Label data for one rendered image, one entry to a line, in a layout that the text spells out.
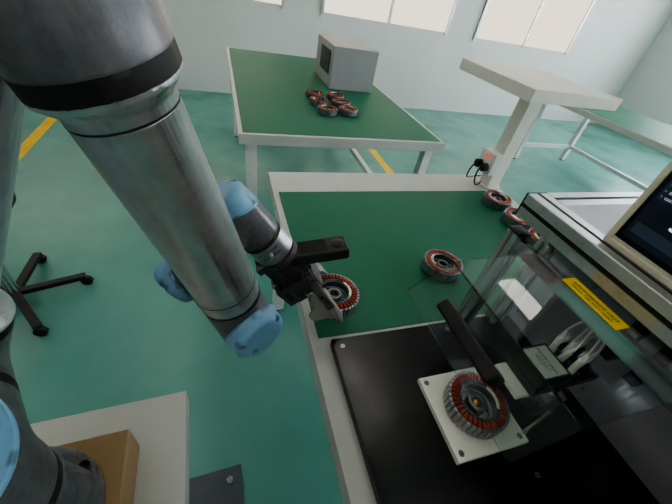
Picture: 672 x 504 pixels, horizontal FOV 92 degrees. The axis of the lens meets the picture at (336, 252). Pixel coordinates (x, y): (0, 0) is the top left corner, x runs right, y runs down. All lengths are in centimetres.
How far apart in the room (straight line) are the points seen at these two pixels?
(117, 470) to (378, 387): 42
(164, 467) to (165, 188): 48
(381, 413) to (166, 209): 52
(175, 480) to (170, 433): 7
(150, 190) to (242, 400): 128
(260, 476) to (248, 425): 18
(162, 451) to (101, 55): 56
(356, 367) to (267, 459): 79
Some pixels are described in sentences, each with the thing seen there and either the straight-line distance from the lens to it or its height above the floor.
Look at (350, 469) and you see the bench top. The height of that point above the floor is 75.
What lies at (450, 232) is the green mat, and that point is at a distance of 119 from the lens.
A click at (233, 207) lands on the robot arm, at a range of 50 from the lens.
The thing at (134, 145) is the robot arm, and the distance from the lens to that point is 25.
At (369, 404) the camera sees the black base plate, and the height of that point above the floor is 77.
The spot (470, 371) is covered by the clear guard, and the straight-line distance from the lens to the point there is 45.
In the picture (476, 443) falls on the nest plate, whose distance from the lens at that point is 70.
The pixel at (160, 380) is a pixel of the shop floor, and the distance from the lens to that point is 159.
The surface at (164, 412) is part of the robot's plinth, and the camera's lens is 68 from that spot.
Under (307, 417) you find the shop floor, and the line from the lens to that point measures 147.
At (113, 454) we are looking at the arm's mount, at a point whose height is 81.
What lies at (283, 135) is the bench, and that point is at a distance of 164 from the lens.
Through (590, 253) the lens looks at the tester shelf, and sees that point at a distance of 62.
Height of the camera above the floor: 135
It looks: 40 degrees down
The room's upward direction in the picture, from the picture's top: 12 degrees clockwise
